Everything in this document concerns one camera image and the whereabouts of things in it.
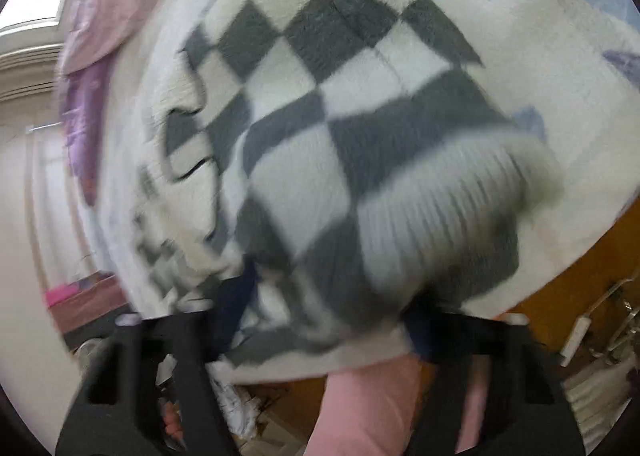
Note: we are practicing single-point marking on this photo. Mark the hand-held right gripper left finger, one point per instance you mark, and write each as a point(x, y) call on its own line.
point(235, 306)

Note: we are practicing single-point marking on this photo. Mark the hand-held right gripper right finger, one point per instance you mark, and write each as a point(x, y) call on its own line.
point(420, 341)

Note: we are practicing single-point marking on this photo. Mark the grey white checkered cardigan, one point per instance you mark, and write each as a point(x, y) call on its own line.
point(350, 136)

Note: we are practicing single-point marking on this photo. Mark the person's pink clothing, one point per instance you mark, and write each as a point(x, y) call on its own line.
point(370, 411)

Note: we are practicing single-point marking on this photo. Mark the pink cloth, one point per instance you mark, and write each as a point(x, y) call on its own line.
point(85, 303)

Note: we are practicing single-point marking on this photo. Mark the white power strip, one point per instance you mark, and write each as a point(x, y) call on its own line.
point(575, 341)

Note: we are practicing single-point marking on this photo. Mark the purple floral quilt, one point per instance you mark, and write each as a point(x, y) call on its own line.
point(95, 36)

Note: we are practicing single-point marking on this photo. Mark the printed bed sheet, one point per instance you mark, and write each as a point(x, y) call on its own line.
point(550, 61)

